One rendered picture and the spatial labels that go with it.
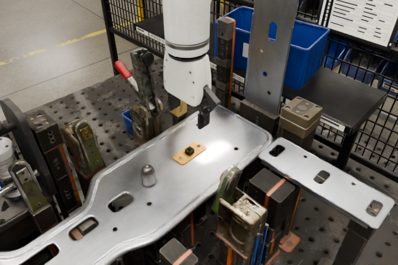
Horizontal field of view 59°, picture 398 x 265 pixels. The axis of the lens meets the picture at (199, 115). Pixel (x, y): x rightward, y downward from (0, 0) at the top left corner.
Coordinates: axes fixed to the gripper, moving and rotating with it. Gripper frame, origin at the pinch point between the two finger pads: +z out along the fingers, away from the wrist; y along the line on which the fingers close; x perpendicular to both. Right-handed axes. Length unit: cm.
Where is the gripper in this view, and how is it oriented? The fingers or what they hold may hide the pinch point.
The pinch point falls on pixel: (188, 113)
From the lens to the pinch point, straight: 76.8
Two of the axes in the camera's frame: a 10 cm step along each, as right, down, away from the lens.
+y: 7.1, 4.4, -5.5
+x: 7.0, -4.4, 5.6
